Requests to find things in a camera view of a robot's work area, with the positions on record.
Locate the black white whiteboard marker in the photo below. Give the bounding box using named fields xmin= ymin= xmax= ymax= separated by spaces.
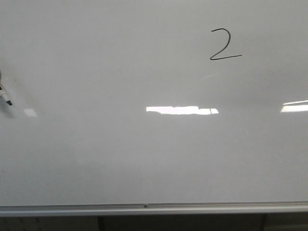
xmin=0 ymin=82 xmax=13 ymax=106

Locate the white whiteboard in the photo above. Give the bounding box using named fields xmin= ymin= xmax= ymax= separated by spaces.
xmin=0 ymin=0 xmax=308 ymax=206

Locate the aluminium whiteboard tray rail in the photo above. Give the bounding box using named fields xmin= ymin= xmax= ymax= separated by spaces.
xmin=0 ymin=201 xmax=308 ymax=217

